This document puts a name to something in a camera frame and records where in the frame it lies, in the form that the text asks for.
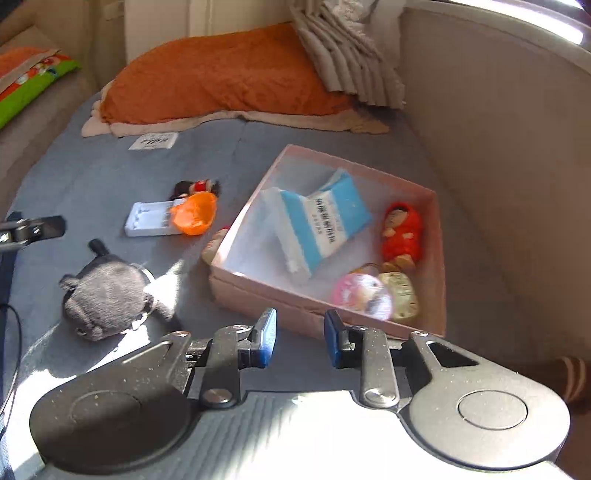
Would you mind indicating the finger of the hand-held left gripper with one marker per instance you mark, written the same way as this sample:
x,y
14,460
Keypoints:
x,y
41,227

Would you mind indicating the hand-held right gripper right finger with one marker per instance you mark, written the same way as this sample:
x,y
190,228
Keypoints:
x,y
333,341

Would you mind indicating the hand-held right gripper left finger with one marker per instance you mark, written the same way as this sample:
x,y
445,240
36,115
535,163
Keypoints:
x,y
265,337

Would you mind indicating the pink cardboard box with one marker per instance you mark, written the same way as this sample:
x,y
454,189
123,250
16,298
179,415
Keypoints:
x,y
258,293

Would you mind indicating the pink round toy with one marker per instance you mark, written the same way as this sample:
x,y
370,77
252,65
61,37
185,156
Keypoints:
x,y
362,295

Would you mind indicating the yellow round toy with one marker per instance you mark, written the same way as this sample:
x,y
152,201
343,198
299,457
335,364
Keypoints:
x,y
401,295

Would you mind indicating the dark grey plush toy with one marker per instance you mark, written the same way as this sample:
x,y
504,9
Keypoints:
x,y
106,300

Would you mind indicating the white battery charger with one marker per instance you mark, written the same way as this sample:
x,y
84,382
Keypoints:
x,y
145,219

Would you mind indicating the blue and white packet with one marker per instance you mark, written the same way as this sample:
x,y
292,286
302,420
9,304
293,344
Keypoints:
x,y
323,226

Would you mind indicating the red doll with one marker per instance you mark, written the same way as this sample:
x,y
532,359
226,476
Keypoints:
x,y
401,230

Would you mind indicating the orange plastic toy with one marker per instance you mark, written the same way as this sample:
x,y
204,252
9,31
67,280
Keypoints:
x,y
194,213

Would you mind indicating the small black toy figure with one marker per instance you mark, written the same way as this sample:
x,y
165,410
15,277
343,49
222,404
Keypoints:
x,y
198,187

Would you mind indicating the grey fleece blanket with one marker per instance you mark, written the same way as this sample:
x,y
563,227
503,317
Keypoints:
x,y
115,170

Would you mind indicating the beige sofa cushion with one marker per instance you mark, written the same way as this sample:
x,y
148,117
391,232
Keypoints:
x,y
41,134

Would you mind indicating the white paper label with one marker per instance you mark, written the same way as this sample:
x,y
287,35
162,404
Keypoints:
x,y
152,141

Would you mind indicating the green printed pillow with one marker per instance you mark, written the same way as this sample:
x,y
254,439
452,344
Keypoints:
x,y
32,85

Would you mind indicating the beige cloth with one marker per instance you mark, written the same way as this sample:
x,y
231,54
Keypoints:
x,y
277,117

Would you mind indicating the orange pillow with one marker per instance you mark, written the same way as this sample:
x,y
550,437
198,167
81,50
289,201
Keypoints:
x,y
221,78

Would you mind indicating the brown striped fuzzy cloth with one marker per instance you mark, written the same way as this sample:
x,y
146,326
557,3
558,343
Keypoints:
x,y
575,376

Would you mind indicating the grey pleated cloth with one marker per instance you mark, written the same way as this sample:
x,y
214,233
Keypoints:
x,y
351,50

